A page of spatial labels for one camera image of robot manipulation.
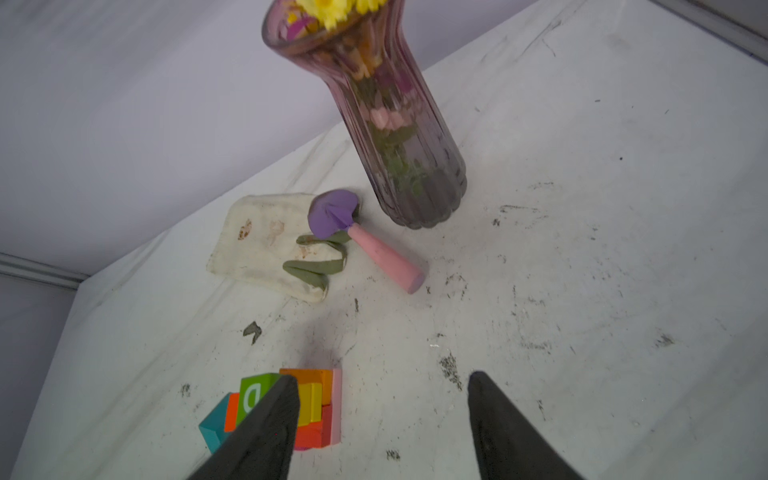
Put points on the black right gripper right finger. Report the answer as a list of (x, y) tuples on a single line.
[(507, 445)]

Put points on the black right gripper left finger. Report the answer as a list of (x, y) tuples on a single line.
[(261, 447)]

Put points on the teal wood block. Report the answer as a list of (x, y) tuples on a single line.
[(212, 427)]

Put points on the green wood block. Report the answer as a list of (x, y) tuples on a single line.
[(252, 390)]

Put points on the yellow red striped block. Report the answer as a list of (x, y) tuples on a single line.
[(310, 397)]

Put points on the red orange block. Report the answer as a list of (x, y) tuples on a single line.
[(231, 412)]

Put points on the red wood block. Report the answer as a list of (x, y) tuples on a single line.
[(316, 435)]

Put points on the beige dirty cloth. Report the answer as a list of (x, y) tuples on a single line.
[(266, 240)]

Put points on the purple glass vase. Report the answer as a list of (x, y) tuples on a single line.
[(408, 153)]

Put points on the yellow flower bouquet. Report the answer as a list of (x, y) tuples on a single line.
[(329, 13)]

